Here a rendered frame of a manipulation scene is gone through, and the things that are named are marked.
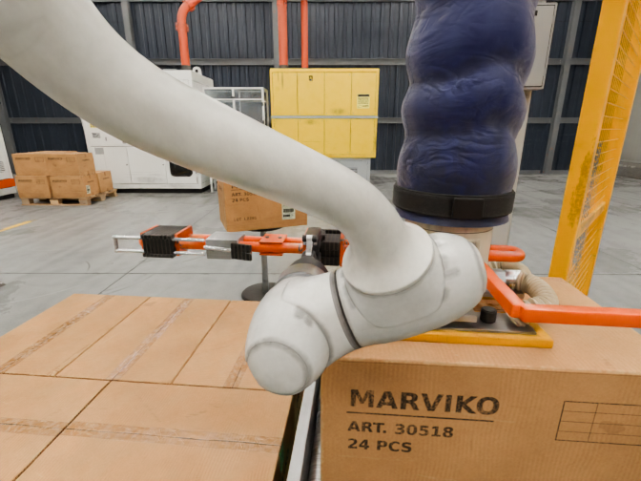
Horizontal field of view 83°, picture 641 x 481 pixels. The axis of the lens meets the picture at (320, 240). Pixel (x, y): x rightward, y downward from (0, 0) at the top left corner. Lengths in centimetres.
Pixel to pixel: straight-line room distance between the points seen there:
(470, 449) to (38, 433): 108
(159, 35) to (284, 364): 1207
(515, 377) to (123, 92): 66
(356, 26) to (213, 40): 396
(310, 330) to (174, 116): 25
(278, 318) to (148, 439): 81
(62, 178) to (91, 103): 763
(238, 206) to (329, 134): 553
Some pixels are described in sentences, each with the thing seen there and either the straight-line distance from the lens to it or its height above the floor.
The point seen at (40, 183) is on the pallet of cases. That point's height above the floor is 39.
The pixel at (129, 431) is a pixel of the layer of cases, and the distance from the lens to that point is 122.
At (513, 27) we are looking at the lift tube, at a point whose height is 147.
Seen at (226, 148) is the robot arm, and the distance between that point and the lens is 29.
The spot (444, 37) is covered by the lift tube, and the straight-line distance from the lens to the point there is 68.
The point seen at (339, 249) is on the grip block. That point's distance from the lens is 73.
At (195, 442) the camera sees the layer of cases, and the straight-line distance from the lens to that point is 113.
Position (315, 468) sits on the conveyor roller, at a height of 55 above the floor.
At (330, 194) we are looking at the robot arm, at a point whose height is 127.
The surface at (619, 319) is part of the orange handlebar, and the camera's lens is 64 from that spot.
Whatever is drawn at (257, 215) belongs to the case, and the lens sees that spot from 266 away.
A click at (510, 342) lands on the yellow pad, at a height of 96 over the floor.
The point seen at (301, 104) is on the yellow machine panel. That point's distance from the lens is 799.
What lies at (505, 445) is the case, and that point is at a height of 79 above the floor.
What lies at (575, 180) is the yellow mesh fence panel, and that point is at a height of 118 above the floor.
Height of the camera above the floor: 132
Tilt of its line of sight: 17 degrees down
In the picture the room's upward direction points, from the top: straight up
